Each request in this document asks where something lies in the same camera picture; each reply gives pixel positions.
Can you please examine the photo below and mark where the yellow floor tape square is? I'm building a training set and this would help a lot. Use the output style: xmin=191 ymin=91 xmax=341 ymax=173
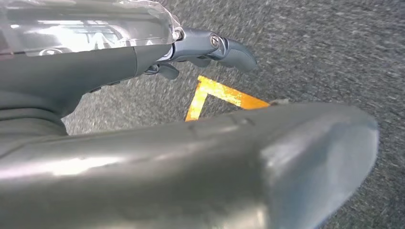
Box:
xmin=185 ymin=75 xmax=271 ymax=122

